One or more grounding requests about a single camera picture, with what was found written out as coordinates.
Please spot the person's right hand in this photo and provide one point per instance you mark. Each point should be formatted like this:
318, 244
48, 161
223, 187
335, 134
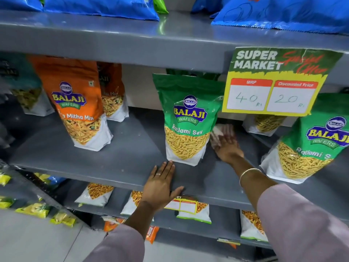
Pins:
227, 150

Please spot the person's left hand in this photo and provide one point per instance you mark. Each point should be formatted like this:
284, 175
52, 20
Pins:
158, 192

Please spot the person's left middle finger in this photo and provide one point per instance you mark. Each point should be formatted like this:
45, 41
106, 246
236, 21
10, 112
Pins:
165, 173

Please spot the person's left little finger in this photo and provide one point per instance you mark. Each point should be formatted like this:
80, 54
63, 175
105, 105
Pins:
151, 177

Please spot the person's left thumb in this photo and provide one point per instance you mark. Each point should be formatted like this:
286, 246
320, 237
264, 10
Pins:
177, 192

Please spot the person's right fingers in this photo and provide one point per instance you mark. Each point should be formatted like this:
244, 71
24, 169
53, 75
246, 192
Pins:
226, 136

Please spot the white cleaning cloth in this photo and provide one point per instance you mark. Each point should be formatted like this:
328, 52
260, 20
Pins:
217, 131

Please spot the person's left forearm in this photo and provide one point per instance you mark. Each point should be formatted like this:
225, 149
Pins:
131, 231

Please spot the person's right forearm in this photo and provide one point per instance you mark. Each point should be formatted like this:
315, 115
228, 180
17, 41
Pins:
286, 215

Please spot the white snack packet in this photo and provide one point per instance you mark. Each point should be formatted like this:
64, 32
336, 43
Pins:
132, 203
252, 227
94, 195
197, 212

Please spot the grey metal shelf board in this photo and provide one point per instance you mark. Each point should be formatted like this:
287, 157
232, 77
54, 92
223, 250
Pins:
109, 40
169, 223
122, 158

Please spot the green snack packet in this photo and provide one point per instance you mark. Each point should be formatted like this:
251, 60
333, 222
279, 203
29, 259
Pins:
190, 74
188, 120
308, 152
264, 124

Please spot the gold bangle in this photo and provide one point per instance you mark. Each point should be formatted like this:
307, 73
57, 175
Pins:
245, 173

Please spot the small orange snack packet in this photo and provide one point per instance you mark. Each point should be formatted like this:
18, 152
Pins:
111, 225
152, 234

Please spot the green yellow price sign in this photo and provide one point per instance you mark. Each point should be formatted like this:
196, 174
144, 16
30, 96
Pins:
275, 81

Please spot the yellow snack packet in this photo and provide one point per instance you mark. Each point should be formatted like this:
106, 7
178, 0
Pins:
4, 179
45, 177
6, 202
34, 210
63, 219

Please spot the blue snack bag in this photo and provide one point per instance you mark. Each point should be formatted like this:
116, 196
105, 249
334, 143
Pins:
286, 13
204, 4
16, 2
101, 6

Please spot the green snack bag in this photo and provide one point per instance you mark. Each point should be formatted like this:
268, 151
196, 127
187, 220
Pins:
159, 4

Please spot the teal snack packet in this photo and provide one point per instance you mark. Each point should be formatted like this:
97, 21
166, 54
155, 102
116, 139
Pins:
24, 90

